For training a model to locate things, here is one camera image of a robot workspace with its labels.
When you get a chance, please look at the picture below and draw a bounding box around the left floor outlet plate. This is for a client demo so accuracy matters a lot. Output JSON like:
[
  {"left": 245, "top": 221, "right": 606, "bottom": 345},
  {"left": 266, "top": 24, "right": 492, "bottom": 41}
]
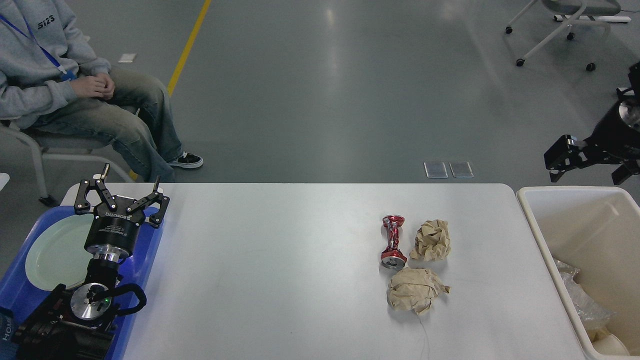
[{"left": 423, "top": 161, "right": 450, "bottom": 179}]

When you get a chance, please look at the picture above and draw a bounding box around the mint green plate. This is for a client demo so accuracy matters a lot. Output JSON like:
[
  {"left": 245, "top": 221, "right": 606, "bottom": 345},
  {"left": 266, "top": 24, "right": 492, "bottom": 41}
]
[{"left": 25, "top": 214, "right": 94, "bottom": 291}]

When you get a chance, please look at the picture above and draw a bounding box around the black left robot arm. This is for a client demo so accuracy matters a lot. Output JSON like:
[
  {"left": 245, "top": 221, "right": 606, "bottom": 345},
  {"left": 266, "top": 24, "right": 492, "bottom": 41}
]
[{"left": 11, "top": 163, "right": 170, "bottom": 360}]

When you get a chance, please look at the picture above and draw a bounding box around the crushed red soda can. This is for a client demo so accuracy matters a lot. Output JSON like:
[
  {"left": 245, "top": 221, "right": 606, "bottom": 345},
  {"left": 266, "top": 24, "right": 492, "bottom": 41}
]
[{"left": 381, "top": 214, "right": 407, "bottom": 271}]

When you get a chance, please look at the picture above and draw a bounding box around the floor outlet plate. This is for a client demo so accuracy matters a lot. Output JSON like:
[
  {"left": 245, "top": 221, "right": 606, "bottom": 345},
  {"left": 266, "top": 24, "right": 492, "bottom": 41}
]
[
  {"left": 423, "top": 161, "right": 450, "bottom": 179},
  {"left": 448, "top": 161, "right": 475, "bottom": 179}
]

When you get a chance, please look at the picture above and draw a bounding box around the beige plastic bin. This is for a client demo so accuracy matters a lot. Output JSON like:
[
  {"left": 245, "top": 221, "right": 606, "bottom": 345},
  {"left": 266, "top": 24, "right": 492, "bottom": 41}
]
[{"left": 516, "top": 186, "right": 640, "bottom": 360}]

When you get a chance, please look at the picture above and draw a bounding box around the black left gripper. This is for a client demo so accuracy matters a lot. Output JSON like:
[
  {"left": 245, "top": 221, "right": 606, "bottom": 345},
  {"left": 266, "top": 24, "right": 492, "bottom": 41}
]
[{"left": 74, "top": 163, "right": 171, "bottom": 259}]

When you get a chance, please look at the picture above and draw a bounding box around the seated person grey hoodie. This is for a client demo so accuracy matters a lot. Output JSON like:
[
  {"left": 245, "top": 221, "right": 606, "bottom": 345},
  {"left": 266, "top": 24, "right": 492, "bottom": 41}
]
[{"left": 0, "top": 0, "right": 204, "bottom": 182}]

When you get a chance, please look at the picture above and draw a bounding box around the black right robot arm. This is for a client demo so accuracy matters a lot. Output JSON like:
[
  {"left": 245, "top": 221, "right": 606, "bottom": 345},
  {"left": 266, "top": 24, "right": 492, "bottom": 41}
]
[{"left": 543, "top": 63, "right": 640, "bottom": 185}]

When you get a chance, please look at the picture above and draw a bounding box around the right floor outlet plate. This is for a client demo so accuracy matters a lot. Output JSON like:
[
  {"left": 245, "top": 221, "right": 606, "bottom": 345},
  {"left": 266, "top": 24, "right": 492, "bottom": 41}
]
[{"left": 448, "top": 161, "right": 475, "bottom": 179}]

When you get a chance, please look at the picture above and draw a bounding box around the white chair of person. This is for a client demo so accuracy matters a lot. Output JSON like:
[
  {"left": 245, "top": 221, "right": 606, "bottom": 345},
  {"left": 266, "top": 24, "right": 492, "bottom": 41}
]
[{"left": 1, "top": 117, "right": 138, "bottom": 207}]

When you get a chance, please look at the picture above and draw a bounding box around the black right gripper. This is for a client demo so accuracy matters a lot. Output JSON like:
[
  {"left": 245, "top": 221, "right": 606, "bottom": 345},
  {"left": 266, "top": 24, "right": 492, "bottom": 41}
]
[{"left": 543, "top": 98, "right": 640, "bottom": 186}]

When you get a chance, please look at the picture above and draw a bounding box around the small brown paper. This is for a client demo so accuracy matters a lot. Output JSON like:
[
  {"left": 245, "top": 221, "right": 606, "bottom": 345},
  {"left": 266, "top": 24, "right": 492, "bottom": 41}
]
[{"left": 409, "top": 219, "right": 451, "bottom": 262}]

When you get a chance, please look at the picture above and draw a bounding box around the white bowl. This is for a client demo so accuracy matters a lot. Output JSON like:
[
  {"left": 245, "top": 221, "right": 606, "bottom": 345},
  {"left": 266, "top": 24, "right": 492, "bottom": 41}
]
[{"left": 592, "top": 333, "right": 630, "bottom": 356}]

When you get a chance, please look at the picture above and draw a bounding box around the white desk foot bar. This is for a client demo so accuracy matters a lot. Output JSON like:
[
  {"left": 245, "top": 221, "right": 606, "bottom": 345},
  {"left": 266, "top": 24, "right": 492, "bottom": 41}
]
[{"left": 553, "top": 14, "right": 632, "bottom": 24}]

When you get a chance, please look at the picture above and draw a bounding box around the brown paper ball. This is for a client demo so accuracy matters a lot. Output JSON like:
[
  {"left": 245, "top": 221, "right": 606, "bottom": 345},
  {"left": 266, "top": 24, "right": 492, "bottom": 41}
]
[{"left": 387, "top": 268, "right": 451, "bottom": 315}]

